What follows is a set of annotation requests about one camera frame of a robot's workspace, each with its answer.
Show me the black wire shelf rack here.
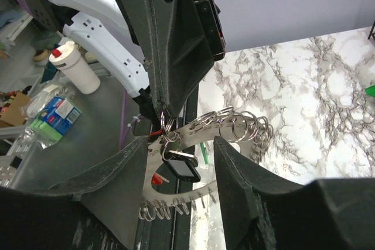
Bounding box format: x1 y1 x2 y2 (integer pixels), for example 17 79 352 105
367 21 375 40

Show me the brown cardboard box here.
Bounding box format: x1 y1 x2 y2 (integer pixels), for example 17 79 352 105
1 92 30 128

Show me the green key tag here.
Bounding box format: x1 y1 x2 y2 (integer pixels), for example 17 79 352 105
200 142 209 165

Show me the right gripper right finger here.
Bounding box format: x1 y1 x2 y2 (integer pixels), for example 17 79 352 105
213 136 374 249

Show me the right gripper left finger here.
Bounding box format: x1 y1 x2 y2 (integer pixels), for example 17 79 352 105
1 136 148 249

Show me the red key tag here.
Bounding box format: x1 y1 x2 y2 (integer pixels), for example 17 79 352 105
151 173 170 185

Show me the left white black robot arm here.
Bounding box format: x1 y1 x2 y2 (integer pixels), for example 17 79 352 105
25 0 225 122

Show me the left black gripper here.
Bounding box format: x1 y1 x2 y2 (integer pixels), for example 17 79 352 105
115 0 226 118

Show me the white spray can red nozzle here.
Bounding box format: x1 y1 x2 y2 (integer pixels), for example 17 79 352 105
49 41 100 94

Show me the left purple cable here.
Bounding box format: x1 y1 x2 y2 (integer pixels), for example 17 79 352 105
8 0 147 151

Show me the green white snack bag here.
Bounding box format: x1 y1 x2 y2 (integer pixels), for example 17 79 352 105
365 85 375 97

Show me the black key tag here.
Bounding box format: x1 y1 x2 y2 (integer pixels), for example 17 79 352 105
162 150 201 183

